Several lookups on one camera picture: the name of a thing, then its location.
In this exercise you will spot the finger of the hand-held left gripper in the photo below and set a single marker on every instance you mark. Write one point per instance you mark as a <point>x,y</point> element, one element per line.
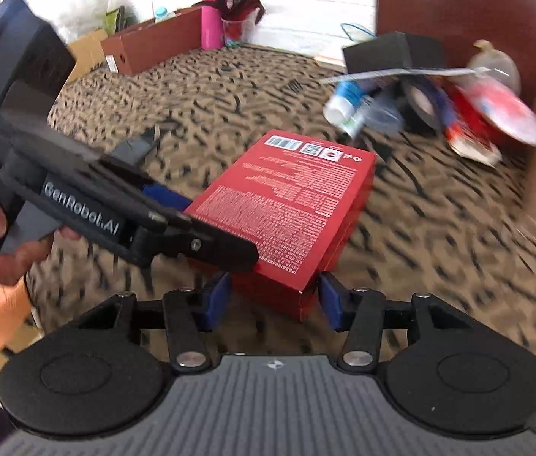
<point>168,198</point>
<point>211,247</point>

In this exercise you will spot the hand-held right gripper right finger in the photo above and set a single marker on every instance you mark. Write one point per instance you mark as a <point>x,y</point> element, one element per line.
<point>332,301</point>

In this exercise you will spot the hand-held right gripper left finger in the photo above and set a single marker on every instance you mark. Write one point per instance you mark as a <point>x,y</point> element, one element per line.
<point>215,301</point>

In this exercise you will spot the tan cardboard box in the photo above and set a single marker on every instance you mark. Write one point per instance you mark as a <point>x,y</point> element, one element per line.
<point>87,52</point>

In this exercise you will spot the brown cardboard tray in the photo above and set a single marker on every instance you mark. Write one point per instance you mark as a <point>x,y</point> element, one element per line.
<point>163,42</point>

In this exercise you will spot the letter-print mat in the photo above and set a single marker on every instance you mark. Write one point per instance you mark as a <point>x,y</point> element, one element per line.
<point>438,209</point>

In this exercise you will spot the blue-capped water bottle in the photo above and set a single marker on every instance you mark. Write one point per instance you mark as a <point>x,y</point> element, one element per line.
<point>163,13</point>

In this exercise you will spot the pink bottle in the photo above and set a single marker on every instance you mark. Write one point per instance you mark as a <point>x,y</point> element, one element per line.
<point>212,23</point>

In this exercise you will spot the red plant in glass cup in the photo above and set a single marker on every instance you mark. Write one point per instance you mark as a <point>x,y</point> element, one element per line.
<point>234,31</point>

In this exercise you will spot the white green marker pen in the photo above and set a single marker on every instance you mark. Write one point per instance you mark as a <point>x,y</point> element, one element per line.
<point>360,118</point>

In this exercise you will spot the white blue tube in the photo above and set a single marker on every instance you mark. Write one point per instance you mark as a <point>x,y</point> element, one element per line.
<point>341,107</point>

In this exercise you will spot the clear plastic cup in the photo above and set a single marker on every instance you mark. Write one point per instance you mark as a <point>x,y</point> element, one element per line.
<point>386,116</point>

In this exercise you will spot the red white card box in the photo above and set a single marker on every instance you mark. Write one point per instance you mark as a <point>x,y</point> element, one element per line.
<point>472,145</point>

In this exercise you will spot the black tape roll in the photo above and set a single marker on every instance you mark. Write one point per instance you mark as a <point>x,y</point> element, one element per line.
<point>419,104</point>

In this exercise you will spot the blue small box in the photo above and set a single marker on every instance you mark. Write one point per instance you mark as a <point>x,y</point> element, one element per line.
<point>446,109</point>

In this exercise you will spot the long grey flat strip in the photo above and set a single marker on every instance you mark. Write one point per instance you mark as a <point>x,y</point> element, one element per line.
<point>391,74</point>

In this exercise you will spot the red white plastic bag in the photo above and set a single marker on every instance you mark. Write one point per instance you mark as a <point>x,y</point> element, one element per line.
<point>500,109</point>

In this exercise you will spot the black cardboard box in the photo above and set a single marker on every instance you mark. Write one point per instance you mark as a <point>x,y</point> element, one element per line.
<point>391,50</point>

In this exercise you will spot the clear plastic funnel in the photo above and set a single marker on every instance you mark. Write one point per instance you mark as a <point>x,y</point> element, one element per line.
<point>495,66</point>

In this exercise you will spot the dark brown wooden board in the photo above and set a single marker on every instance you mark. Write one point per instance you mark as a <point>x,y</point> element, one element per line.
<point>462,4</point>

